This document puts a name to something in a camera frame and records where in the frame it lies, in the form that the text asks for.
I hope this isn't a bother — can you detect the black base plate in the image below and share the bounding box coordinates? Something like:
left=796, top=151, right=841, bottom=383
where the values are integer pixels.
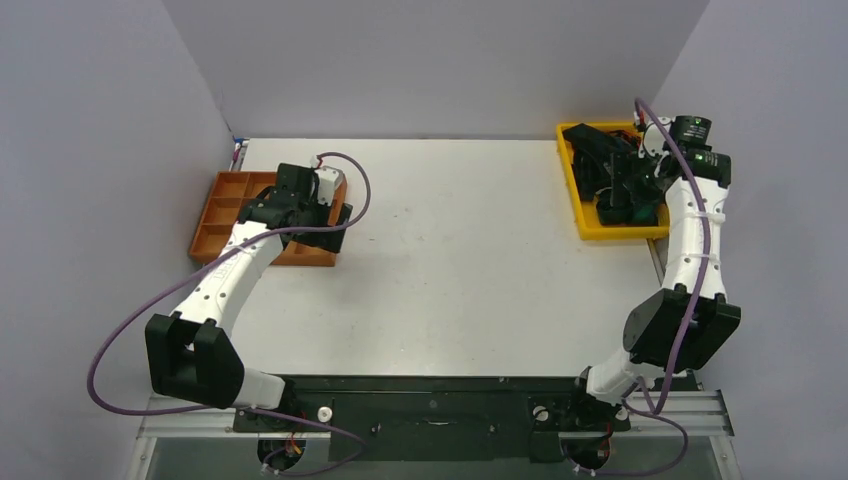
left=228, top=375, right=640, bottom=470

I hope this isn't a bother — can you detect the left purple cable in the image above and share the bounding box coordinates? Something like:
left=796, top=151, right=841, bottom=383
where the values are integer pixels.
left=87, top=152, right=372, bottom=478

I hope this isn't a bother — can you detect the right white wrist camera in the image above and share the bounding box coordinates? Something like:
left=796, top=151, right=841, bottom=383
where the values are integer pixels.
left=633, top=111, right=673, bottom=160

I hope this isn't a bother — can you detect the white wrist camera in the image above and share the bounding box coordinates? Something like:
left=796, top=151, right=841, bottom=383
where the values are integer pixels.
left=310, top=156, right=345, bottom=207
left=633, top=111, right=673, bottom=160

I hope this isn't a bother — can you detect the aluminium rail frame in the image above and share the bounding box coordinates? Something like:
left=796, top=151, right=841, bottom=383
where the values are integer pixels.
left=127, top=390, right=743, bottom=479

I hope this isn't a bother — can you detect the purple cable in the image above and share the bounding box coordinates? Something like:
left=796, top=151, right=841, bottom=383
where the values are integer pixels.
left=563, top=97, right=713, bottom=478
left=87, top=152, right=372, bottom=478

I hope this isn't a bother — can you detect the pile of dark ties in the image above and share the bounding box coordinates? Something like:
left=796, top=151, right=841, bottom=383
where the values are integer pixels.
left=562, top=123, right=640, bottom=202

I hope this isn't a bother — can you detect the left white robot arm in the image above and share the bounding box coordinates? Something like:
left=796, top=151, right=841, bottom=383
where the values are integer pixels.
left=145, top=160, right=352, bottom=430

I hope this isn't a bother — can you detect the yellow plastic bin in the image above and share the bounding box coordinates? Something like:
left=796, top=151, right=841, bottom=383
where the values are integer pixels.
left=555, top=122, right=670, bottom=242

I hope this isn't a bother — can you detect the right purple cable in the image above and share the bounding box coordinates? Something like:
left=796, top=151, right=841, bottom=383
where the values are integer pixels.
left=563, top=97, right=713, bottom=478

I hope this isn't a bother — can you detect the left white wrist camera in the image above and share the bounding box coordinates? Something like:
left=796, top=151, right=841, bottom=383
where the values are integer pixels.
left=310, top=156, right=345, bottom=207

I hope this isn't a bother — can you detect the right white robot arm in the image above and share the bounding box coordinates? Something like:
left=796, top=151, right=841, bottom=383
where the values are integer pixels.
left=563, top=115, right=741, bottom=427

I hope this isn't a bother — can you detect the orange compartment tray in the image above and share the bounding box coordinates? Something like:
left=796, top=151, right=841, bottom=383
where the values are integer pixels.
left=188, top=171, right=337, bottom=267

